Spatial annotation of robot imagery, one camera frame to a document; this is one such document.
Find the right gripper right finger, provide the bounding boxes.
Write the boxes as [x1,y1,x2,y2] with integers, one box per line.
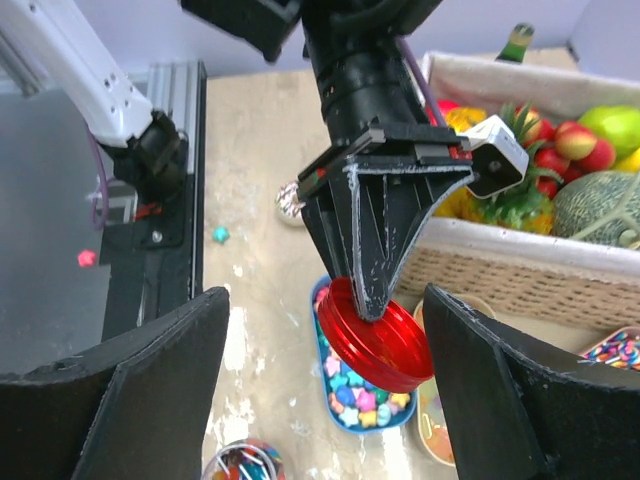
[423,285,639,479]

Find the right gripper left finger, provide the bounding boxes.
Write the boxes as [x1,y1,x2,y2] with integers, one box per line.
[1,287,230,479]

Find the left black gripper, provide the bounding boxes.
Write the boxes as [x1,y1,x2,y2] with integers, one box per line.
[180,1,474,321]

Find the clear glass jar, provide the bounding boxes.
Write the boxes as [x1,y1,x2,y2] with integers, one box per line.
[201,438,286,480]

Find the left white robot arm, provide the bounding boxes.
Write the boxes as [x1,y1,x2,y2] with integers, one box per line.
[1,1,474,321]

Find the yellow tray gummy candies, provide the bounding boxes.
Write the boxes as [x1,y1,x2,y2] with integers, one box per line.
[413,294,495,468]

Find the blue tray star candies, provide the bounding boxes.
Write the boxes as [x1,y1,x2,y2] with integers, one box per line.
[309,276,418,435]

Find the sprinkled donut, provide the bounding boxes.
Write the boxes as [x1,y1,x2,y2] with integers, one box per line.
[274,181,304,227]

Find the pink tray swirl lollipops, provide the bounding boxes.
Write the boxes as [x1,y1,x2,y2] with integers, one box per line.
[581,326,640,371]

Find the red apple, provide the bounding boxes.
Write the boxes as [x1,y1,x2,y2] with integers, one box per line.
[429,100,460,124]

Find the wicker basket with liner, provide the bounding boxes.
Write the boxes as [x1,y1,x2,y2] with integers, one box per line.
[396,53,639,330]

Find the teal star candy on table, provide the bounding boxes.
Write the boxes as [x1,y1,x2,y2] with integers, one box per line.
[212,226,230,245]

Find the red star candy on floor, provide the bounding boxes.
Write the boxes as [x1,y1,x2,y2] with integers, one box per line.
[77,249,98,268]

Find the toy pineapple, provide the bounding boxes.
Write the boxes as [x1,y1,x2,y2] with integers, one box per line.
[461,103,560,235]

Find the green cantaloupe melon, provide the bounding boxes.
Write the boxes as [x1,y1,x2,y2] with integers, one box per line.
[552,171,639,250]

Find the green glass bottle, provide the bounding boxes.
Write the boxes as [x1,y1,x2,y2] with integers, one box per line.
[496,23,535,64]

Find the green lime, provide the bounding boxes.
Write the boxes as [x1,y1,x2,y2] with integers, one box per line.
[578,105,640,159]

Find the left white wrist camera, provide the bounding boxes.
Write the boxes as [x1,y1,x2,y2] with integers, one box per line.
[461,115,529,199]

